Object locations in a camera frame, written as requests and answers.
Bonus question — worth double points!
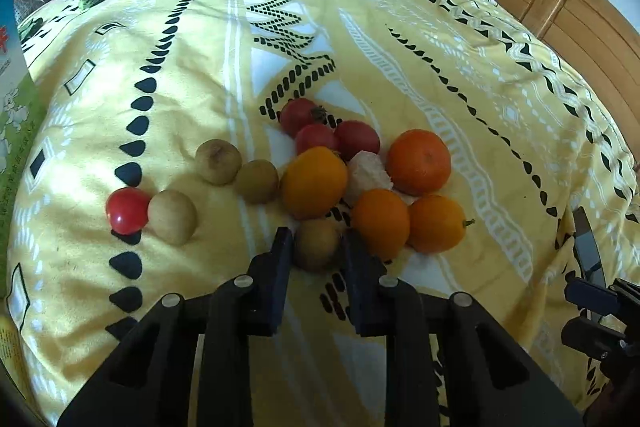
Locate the small orange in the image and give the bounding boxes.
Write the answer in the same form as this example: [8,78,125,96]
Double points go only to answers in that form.
[351,189,412,261]

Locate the blue green cardboard box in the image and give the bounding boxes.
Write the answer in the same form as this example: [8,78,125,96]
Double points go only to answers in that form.
[0,0,51,228]

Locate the red tomato right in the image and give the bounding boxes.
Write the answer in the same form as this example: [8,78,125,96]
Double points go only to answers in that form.
[334,120,381,162]

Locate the orange with stem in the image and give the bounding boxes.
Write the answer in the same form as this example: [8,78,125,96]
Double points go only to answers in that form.
[407,195,476,255]

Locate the red tomato middle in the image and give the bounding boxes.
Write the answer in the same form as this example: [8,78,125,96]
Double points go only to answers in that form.
[294,123,341,156]

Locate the glossy red tomato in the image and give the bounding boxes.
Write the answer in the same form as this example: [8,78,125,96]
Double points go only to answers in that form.
[105,187,152,236]

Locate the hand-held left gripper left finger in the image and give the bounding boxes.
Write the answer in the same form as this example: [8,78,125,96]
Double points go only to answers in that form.
[57,227,294,427]

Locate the brown kiwi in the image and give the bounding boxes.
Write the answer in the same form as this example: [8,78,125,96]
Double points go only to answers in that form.
[234,159,280,204]
[293,218,345,273]
[194,138,243,186]

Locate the wooden headboard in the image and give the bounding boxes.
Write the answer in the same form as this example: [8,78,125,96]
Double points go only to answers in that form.
[431,0,640,152]

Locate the yellow patterned blanket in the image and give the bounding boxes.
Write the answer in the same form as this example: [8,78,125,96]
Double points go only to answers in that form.
[5,0,640,427]

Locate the yellow-orange citrus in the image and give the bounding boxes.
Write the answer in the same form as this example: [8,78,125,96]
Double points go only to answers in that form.
[280,146,349,221]

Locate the large deep orange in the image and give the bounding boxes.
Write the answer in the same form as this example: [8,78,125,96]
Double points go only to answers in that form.
[386,129,453,196]

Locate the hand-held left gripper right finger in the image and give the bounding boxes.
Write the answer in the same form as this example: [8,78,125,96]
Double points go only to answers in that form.
[342,229,586,427]

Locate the peeled white pomelo piece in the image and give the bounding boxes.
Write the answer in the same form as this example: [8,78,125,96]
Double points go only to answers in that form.
[344,150,394,208]

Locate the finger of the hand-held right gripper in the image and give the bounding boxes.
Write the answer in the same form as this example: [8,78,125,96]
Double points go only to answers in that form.
[560,318,626,360]
[564,278,618,315]

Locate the black curved bar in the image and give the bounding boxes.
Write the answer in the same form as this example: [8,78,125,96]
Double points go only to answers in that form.
[571,207,608,325]

